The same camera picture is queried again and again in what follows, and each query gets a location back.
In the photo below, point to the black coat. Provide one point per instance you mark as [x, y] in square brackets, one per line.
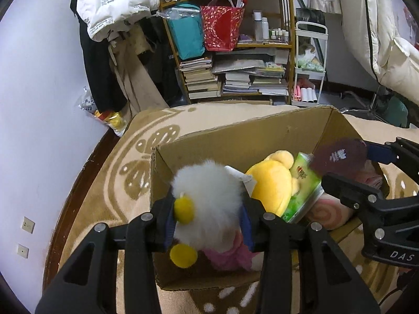
[98, 72]

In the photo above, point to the teal bag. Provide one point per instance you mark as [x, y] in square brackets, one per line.
[186, 32]

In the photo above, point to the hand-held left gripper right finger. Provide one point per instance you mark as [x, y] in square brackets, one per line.
[247, 232]

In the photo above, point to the pile of magazines and papers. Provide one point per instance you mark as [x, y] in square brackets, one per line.
[252, 72]

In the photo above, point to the beige patterned rug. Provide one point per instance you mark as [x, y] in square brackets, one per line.
[114, 186]

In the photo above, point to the yellow dog plush toy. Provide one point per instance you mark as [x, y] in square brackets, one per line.
[271, 186]

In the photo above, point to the beige coat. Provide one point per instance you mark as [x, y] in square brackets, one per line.
[131, 81]

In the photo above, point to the tall white bottle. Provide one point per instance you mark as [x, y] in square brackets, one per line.
[257, 26]

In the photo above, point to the red patterned bag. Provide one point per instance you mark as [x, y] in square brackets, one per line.
[221, 29]

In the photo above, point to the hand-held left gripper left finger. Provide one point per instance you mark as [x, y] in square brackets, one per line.
[168, 235]

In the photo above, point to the plastic bag with yellow things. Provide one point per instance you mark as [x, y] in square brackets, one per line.
[104, 114]

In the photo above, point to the white fluffy plush toy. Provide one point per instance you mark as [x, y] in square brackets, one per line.
[209, 189]

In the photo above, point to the metal rack base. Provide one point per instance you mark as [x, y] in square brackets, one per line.
[363, 108]

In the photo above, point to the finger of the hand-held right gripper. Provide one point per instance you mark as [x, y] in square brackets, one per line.
[378, 153]
[347, 188]

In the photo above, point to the black bag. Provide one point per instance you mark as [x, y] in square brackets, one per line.
[309, 16]

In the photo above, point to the dark maroon fuzzy cloth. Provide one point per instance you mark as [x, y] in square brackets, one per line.
[340, 157]

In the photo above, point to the short white bottle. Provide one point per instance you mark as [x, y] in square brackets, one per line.
[264, 30]

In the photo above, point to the white wall socket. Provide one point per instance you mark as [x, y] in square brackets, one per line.
[28, 224]
[23, 251]

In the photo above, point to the dark hanging garment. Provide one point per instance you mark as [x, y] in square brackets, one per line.
[163, 65]

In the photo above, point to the cream duvet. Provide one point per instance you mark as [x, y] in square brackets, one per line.
[386, 32]

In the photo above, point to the green tissue pack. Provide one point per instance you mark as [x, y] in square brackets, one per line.
[304, 183]

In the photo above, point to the white rolling cart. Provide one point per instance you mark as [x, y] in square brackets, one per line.
[324, 52]

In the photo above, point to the white puffer jacket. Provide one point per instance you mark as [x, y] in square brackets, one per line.
[111, 3]

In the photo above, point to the row of small bottles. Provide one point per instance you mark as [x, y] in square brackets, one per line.
[280, 35]

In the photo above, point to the printed cardboard box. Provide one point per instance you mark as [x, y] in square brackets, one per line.
[229, 137]

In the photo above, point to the calico cat plush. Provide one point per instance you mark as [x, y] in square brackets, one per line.
[306, 50]

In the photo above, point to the pink folded towel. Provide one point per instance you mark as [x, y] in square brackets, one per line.
[370, 178]

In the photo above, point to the white paper rolls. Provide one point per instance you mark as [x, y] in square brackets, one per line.
[308, 95]

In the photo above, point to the stack of books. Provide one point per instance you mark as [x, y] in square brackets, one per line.
[199, 78]

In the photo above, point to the pink swirl roll plush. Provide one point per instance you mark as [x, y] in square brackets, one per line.
[327, 216]

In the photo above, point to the wooden shelf unit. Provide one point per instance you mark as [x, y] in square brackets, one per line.
[288, 59]

